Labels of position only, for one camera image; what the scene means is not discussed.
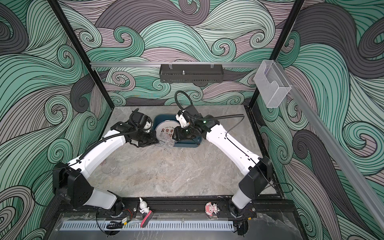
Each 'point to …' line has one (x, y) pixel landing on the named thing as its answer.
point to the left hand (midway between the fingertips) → (159, 140)
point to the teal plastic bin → (192, 143)
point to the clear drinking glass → (166, 141)
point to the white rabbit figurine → (143, 206)
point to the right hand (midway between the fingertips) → (176, 137)
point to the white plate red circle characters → (167, 126)
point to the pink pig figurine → (211, 208)
